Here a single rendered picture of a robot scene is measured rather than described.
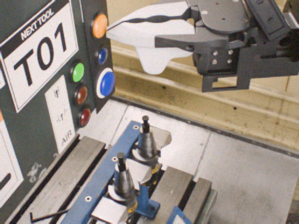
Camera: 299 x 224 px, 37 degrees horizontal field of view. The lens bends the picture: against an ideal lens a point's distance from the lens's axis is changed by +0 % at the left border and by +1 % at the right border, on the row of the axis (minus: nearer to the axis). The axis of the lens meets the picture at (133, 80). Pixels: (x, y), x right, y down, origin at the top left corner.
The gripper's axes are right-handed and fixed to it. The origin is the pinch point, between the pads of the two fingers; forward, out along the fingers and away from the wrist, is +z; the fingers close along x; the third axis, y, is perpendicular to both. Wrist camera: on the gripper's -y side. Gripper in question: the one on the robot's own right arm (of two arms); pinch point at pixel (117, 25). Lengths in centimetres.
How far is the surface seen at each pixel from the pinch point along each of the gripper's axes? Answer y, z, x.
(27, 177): 8.5, 9.6, -12.2
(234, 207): 97, -31, 40
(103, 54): 3.5, 1.8, -0.1
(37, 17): -6.2, 6.5, -7.2
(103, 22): -0.5, 1.4, 0.1
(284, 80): 59, -45, 55
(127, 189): 49, 1, 15
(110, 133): 93, 7, 71
